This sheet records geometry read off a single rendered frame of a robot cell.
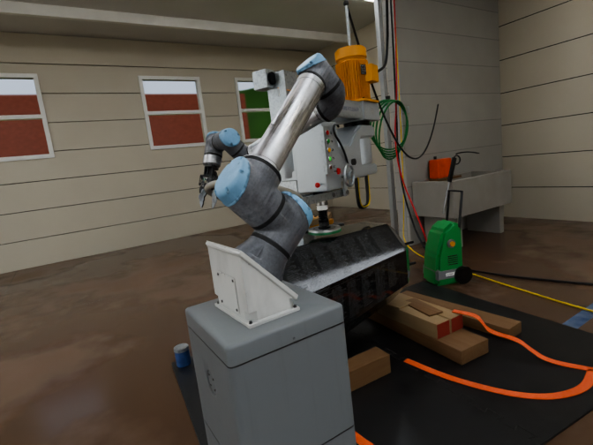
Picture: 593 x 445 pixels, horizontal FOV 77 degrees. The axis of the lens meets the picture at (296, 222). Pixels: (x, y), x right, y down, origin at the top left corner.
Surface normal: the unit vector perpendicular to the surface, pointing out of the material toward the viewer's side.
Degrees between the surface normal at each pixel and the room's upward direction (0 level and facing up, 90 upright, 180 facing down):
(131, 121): 90
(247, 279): 90
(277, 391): 90
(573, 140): 90
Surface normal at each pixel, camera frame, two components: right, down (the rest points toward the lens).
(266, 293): 0.56, 0.07
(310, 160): -0.54, 0.20
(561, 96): -0.84, 0.18
